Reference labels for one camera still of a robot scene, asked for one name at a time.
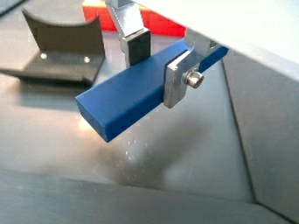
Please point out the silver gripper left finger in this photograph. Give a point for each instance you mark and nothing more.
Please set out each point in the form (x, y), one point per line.
(134, 35)

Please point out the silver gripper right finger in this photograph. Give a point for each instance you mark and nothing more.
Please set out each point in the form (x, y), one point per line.
(182, 71)

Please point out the dark blue rectangular block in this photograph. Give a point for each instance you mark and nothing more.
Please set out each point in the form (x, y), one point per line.
(122, 99)

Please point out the red peg board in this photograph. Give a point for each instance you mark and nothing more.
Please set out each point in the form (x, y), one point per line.
(158, 24)

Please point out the black curved fixture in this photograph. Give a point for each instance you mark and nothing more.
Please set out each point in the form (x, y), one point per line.
(71, 52)

